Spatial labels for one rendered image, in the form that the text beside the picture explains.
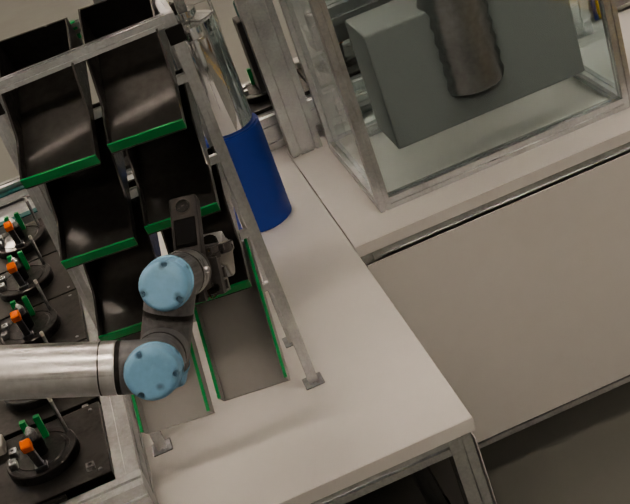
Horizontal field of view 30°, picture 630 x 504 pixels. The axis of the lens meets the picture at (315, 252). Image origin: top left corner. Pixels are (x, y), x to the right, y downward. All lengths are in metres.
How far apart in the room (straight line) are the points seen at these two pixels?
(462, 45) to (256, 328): 0.92
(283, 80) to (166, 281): 1.57
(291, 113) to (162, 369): 1.73
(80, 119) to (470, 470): 0.95
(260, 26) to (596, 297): 1.12
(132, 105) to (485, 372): 1.38
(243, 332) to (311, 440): 0.24
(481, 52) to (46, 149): 1.17
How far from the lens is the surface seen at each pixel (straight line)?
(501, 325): 2.98
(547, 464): 3.28
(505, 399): 3.10
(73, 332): 2.63
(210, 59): 2.76
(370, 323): 2.45
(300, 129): 3.23
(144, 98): 1.99
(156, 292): 1.68
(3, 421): 2.46
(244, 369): 2.16
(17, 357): 1.63
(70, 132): 1.99
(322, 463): 2.14
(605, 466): 3.24
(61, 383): 1.61
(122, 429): 2.27
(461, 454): 2.18
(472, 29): 2.75
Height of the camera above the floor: 2.20
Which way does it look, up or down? 29 degrees down
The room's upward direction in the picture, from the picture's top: 20 degrees counter-clockwise
